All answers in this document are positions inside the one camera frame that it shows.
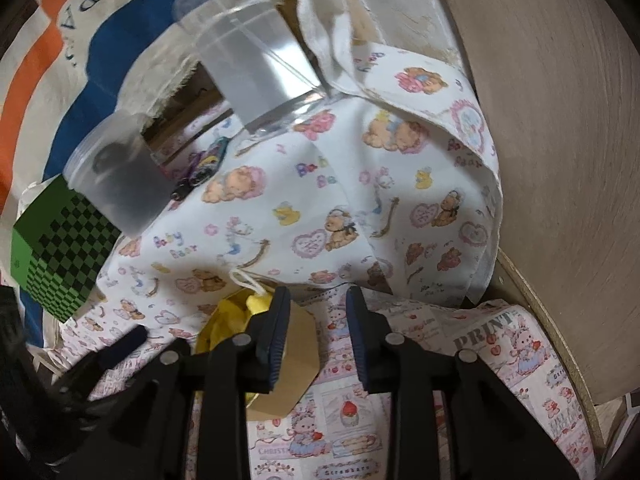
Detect strawberry print cloth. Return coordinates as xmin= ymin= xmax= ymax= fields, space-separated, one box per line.
xmin=45 ymin=299 xmax=602 ymax=480

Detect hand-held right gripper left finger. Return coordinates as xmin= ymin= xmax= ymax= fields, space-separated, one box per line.
xmin=107 ymin=286 xmax=293 ymax=480

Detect translucent plastic jar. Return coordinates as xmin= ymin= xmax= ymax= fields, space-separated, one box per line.
xmin=63 ymin=112 xmax=176 ymax=237

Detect green checkered tissue box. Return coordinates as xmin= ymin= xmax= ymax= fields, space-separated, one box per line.
xmin=10 ymin=175 xmax=124 ymax=323

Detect bear print cloth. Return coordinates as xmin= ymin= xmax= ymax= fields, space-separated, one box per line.
xmin=50 ymin=0 xmax=504 ymax=358

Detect bundle of dark hair ties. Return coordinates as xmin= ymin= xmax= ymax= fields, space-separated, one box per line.
xmin=92 ymin=141 xmax=132 ymax=177

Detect yellow cloth pouch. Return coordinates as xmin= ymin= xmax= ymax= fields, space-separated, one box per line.
xmin=194 ymin=266 xmax=274 ymax=357

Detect striped printed cloth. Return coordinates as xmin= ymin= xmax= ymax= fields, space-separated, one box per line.
xmin=0 ymin=0 xmax=306 ymax=216

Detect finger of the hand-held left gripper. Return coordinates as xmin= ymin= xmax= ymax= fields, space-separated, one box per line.
xmin=60 ymin=324 xmax=149 ymax=401

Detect round wooden board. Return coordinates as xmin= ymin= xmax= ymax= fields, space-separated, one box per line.
xmin=422 ymin=0 xmax=640 ymax=407

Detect black hair clips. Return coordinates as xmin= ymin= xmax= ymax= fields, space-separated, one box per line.
xmin=171 ymin=137 xmax=232 ymax=202

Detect clear spray bottle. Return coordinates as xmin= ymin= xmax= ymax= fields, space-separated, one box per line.
xmin=172 ymin=0 xmax=332 ymax=137

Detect gold octagonal box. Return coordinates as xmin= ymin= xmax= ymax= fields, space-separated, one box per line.
xmin=199 ymin=302 xmax=321 ymax=422

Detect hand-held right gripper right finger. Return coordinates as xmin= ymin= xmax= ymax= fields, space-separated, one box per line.
xmin=345 ymin=286 xmax=576 ymax=480

